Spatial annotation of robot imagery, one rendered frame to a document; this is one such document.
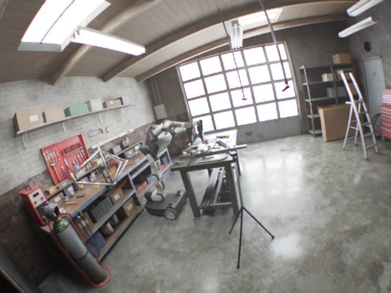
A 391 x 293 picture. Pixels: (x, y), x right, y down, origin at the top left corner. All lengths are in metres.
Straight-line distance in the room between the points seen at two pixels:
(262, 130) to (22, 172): 5.56
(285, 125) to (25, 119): 5.84
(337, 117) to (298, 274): 3.94
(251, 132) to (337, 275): 4.39
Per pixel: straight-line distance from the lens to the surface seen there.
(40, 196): 2.26
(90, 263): 2.16
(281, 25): 4.94
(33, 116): 2.68
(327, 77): 5.26
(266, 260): 1.88
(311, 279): 1.79
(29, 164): 2.82
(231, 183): 2.11
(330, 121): 4.78
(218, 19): 3.32
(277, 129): 5.33
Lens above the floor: 1.56
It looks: 14 degrees down
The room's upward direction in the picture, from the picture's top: 15 degrees counter-clockwise
